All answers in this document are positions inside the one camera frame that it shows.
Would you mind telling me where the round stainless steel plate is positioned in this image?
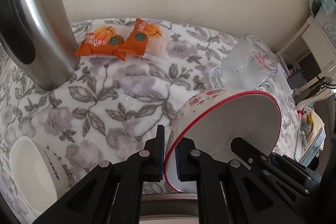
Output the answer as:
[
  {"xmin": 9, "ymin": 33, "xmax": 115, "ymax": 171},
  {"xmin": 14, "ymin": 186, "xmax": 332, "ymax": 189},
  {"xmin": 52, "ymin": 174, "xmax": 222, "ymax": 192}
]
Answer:
[{"xmin": 139, "ymin": 193, "xmax": 199, "ymax": 223}]

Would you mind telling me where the strawberry pattern ceramic bowl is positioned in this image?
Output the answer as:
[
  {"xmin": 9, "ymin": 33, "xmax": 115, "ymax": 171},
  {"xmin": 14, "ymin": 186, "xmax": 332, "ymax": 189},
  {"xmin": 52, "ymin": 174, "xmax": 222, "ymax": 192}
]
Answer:
[{"xmin": 164, "ymin": 89, "xmax": 282, "ymax": 193}]

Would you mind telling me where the plain white ceramic bowl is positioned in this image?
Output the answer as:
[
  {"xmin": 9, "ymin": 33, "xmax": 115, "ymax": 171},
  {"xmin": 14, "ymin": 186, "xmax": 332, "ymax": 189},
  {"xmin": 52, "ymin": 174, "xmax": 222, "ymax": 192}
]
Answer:
[{"xmin": 10, "ymin": 136, "xmax": 70, "ymax": 214}]

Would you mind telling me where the black power adapter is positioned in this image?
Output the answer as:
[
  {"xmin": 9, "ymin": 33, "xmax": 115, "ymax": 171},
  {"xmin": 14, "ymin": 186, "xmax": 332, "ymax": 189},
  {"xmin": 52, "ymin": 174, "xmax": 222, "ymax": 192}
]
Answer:
[{"xmin": 287, "ymin": 70, "xmax": 305, "ymax": 90}]

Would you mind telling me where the clear glass pitcher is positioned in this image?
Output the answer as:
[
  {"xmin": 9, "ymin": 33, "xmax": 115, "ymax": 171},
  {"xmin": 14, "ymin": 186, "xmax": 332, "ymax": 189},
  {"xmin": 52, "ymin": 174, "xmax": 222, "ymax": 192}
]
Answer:
[{"xmin": 210, "ymin": 34, "xmax": 293, "ymax": 97}]

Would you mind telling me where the white shelf furniture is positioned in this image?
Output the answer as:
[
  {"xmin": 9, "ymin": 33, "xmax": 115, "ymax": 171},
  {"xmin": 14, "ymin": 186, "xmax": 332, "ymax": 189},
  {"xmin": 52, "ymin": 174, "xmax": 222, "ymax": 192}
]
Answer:
[{"xmin": 276, "ymin": 16, "xmax": 335, "ymax": 97}]

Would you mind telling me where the left orange snack packet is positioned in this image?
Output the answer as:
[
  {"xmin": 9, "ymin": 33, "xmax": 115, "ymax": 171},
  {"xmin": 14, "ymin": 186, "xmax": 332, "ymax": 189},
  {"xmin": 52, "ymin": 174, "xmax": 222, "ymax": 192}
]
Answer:
[{"xmin": 75, "ymin": 25, "xmax": 126, "ymax": 61}]

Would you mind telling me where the orange snack packet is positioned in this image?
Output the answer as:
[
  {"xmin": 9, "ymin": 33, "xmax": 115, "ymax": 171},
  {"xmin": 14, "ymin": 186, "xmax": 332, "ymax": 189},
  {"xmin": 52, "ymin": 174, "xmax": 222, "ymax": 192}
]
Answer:
[
  {"xmin": 118, "ymin": 18, "xmax": 169, "ymax": 62},
  {"xmin": 75, "ymin": 25, "xmax": 126, "ymax": 61}
]

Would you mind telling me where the right orange snack packet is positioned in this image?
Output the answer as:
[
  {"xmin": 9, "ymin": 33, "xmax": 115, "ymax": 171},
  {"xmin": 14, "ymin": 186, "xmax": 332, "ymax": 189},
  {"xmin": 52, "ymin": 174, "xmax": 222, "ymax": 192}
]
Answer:
[{"xmin": 118, "ymin": 18, "xmax": 169, "ymax": 62}]

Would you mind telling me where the stainless steel thermos jug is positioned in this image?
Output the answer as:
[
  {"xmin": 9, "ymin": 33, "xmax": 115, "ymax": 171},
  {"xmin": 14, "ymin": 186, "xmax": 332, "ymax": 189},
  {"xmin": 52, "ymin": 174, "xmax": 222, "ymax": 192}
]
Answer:
[{"xmin": 1, "ymin": 0, "xmax": 79, "ymax": 90}]

